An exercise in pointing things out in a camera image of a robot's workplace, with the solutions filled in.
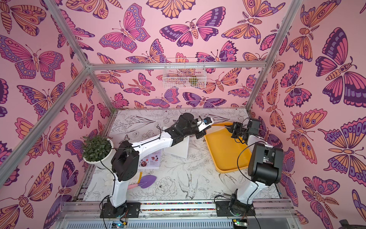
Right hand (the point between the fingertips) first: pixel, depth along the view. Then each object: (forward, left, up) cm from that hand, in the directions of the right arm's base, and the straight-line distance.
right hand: (227, 122), depth 91 cm
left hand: (-7, +11, +7) cm, 15 cm away
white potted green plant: (-22, +74, +2) cm, 78 cm away
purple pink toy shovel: (-33, +49, -15) cm, 61 cm away
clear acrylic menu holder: (-16, +29, -7) cm, 33 cm away
